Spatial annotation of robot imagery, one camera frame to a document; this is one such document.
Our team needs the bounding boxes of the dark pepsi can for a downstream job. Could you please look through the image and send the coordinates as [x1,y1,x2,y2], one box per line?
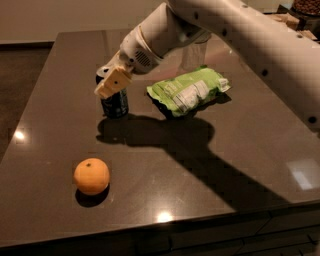
[100,89,129,119]

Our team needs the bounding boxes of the white napkin packets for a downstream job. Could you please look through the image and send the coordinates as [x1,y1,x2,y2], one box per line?
[270,13,299,30]

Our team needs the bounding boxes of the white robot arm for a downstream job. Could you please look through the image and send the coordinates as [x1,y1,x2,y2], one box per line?
[95,0,320,132]

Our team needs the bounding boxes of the dark snack jar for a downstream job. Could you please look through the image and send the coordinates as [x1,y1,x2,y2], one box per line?
[293,0,320,16]

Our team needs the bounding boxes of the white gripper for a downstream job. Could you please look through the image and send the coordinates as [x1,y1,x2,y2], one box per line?
[94,25,162,99]

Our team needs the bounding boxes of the orange fruit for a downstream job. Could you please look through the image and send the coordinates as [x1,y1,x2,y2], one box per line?
[73,158,110,196]

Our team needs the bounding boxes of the green chip bag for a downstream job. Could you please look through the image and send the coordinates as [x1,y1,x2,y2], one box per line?
[147,65,231,117]

